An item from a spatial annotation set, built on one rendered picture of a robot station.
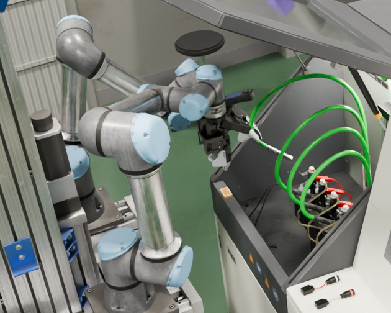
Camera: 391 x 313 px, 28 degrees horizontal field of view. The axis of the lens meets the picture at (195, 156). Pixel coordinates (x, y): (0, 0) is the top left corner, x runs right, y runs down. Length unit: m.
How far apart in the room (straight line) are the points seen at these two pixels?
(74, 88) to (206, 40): 2.35
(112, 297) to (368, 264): 0.75
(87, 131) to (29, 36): 3.36
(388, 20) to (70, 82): 1.06
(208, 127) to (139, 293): 0.54
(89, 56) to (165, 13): 3.14
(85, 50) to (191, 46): 2.43
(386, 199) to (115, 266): 0.77
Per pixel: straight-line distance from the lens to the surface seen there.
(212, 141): 2.36
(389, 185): 2.21
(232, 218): 2.74
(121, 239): 2.16
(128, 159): 1.86
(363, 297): 2.33
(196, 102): 2.18
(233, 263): 2.95
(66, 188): 2.29
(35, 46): 5.25
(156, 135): 1.85
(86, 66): 2.39
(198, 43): 4.81
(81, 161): 2.55
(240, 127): 2.40
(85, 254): 2.40
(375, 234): 2.30
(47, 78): 5.35
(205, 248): 4.08
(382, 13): 2.73
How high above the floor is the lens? 2.58
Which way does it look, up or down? 32 degrees down
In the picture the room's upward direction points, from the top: 8 degrees counter-clockwise
